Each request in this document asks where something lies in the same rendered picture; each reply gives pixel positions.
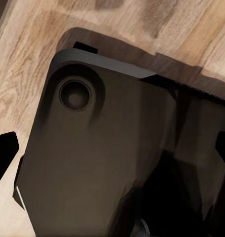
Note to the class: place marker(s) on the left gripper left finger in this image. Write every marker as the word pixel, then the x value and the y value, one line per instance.
pixel 9 147

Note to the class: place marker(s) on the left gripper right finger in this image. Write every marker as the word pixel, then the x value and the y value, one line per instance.
pixel 220 144

